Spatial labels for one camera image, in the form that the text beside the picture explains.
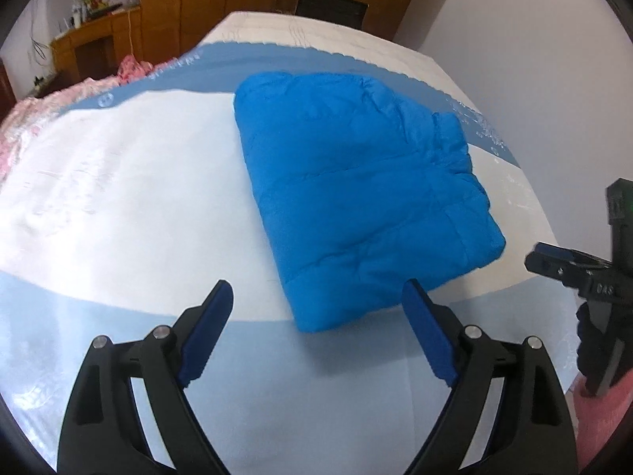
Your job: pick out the black chair back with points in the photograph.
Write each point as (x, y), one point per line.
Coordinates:
(348, 13)

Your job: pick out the black gloved right hand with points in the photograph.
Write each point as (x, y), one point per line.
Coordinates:
(604, 354)

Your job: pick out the blue puffer jacket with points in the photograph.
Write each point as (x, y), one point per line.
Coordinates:
(359, 189)

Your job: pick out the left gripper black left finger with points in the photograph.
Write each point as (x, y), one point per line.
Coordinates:
(128, 413)

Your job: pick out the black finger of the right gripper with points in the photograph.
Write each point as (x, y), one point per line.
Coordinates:
(564, 267)

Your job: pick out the pink quilted blanket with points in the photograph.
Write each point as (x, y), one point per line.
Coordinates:
(28, 117)

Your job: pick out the wooden desk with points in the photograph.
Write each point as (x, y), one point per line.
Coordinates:
(96, 49)

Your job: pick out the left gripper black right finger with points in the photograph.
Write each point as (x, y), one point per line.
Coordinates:
(532, 432)

